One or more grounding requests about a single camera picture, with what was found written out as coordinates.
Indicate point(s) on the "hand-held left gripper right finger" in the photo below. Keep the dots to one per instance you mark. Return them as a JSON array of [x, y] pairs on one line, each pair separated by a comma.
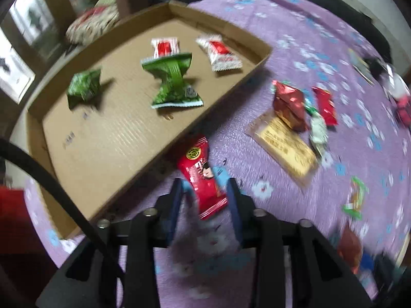
[[236, 213]]

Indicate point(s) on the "thin book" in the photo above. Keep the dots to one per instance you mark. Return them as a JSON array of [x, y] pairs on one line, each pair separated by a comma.
[[361, 65]]

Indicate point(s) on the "red cartoon snack packet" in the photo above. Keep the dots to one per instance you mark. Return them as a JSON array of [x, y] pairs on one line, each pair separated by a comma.
[[199, 173]]

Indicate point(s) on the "clear jelly packet green ends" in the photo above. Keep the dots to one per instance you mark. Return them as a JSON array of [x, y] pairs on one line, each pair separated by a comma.
[[354, 199]]

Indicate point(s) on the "green twist-wrapped candy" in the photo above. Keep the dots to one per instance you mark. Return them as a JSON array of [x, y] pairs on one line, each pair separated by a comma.
[[310, 107]]

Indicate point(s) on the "white round container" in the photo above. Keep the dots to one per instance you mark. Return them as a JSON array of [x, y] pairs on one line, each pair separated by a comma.
[[396, 83]]

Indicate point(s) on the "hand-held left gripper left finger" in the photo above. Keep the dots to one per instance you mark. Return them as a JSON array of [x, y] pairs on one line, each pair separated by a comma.
[[175, 211]]

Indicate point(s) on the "large green snack packet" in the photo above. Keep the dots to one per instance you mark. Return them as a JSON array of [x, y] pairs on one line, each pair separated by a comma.
[[171, 83]]

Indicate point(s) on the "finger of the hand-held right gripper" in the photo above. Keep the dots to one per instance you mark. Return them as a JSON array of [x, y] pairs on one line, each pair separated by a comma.
[[366, 261]]

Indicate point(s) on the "white packet with red label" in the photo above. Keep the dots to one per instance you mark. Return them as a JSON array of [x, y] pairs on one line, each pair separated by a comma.
[[163, 46], [220, 53]]

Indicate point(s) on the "pink knit-sleeved bottle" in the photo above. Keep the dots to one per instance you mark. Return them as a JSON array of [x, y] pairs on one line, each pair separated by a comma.
[[403, 110]]

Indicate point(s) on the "small green snack packet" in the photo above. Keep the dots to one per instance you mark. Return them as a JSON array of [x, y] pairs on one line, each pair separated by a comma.
[[83, 86]]

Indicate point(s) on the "beige biscuit packet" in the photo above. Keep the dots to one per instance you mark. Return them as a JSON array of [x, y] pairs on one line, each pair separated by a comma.
[[282, 147]]

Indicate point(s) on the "small bright red snack packet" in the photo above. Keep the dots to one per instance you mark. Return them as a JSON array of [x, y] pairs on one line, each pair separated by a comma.
[[326, 106]]

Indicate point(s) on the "dark red gold-print snack packet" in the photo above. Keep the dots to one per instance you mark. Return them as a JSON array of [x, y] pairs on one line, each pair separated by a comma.
[[350, 247], [289, 102]]

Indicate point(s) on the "floral cushion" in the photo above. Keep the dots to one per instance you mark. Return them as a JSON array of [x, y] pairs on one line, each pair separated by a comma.
[[93, 22]]

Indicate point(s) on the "wooden glass-panel door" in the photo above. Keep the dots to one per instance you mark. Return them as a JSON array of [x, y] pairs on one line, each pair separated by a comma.
[[25, 38]]

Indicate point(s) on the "shallow cardboard box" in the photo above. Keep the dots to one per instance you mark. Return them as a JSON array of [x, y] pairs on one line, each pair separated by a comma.
[[106, 134]]

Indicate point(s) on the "red cloth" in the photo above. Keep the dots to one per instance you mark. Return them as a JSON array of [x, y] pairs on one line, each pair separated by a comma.
[[12, 218]]

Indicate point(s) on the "white and green snack packet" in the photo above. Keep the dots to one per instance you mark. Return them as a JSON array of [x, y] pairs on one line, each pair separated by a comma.
[[318, 131]]

